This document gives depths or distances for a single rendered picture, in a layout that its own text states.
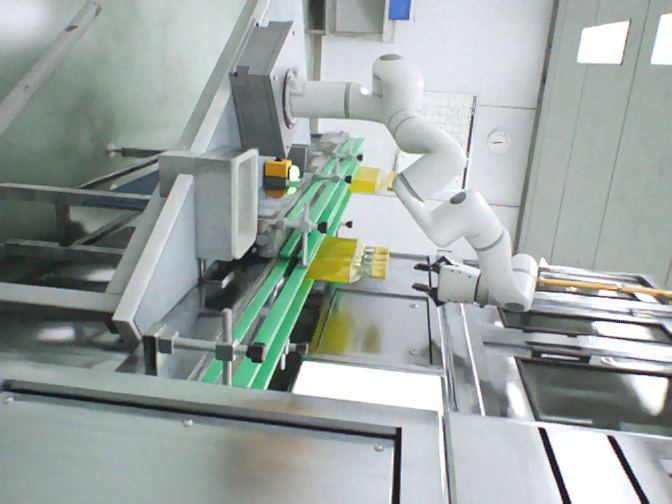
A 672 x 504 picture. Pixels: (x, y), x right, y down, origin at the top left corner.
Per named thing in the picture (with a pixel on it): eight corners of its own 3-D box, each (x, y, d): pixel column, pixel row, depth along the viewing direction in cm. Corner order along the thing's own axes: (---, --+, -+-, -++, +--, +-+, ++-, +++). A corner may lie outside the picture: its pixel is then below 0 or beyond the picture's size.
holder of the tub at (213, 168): (196, 281, 129) (231, 284, 128) (194, 157, 120) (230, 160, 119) (220, 256, 145) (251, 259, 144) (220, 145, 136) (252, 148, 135)
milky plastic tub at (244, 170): (198, 259, 127) (236, 263, 126) (195, 156, 120) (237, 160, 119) (222, 236, 143) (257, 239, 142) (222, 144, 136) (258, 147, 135)
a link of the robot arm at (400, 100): (391, 152, 137) (392, 85, 127) (368, 112, 156) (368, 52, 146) (430, 147, 138) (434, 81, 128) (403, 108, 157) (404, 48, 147)
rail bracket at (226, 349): (109, 409, 85) (259, 428, 83) (100, 304, 80) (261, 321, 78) (124, 391, 90) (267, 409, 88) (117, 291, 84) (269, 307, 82)
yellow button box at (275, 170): (263, 184, 182) (286, 186, 181) (263, 160, 179) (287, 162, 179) (268, 179, 188) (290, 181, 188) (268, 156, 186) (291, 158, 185)
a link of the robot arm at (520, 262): (535, 285, 135) (541, 253, 140) (488, 276, 138) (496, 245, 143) (529, 318, 146) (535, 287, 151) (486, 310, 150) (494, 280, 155)
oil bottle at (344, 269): (281, 276, 157) (359, 284, 155) (281, 257, 156) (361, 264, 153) (285, 269, 163) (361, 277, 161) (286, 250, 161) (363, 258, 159)
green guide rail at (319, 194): (279, 229, 147) (311, 231, 146) (279, 225, 147) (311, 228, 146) (350, 138, 312) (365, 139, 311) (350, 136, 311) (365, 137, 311)
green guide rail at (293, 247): (279, 256, 149) (309, 259, 148) (279, 252, 149) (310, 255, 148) (349, 152, 314) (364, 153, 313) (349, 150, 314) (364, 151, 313)
